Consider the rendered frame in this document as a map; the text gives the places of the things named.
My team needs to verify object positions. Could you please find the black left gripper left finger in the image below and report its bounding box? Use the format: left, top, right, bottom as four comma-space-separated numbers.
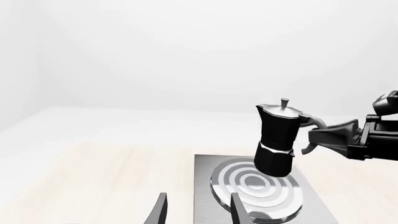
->
142, 192, 169, 224

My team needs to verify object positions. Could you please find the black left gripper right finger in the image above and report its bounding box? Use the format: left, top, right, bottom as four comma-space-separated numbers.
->
230, 192, 252, 224

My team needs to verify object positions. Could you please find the flat black stove plate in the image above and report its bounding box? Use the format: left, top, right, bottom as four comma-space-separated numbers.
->
193, 153, 340, 224

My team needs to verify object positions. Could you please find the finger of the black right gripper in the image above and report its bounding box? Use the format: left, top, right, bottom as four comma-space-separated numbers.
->
324, 118, 363, 136
307, 127, 364, 159

